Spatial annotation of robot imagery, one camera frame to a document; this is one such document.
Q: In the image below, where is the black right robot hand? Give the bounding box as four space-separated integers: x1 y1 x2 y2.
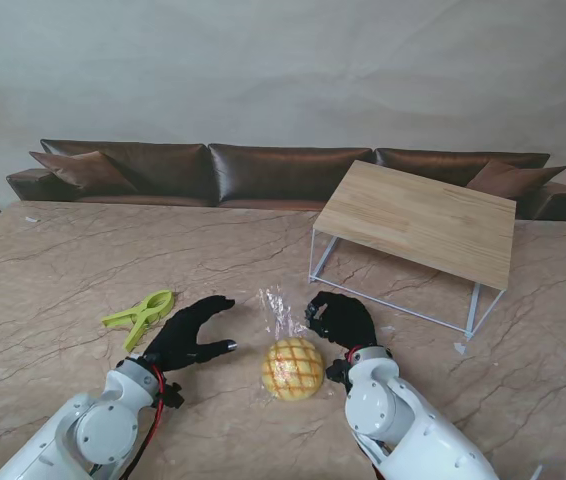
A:
304 291 379 351

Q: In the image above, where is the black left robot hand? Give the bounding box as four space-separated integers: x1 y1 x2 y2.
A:
142 295 238 374

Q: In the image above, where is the lime green sealing clip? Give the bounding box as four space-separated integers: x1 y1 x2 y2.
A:
101 289 177 351

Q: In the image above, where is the clear plastic bread bag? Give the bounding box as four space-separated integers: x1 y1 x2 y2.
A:
250 285 327 406

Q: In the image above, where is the golden melon bread bun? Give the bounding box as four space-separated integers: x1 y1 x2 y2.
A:
261 337 325 402

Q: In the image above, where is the long brown leather sofa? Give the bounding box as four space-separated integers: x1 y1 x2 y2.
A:
6 139 566 221

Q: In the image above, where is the brown leather cushion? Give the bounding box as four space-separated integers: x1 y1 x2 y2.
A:
466 160 566 201
28 151 139 197

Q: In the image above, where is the red left arm cable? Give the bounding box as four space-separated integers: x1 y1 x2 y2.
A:
137 364 165 461

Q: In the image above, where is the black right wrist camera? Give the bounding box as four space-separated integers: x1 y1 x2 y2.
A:
325 358 352 389

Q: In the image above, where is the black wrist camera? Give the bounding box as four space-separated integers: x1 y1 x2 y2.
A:
325 358 352 389
160 382 186 409

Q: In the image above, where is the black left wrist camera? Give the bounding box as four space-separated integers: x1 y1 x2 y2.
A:
160 382 186 409

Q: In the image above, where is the wooden table white metal frame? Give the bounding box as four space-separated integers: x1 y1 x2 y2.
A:
307 159 518 342

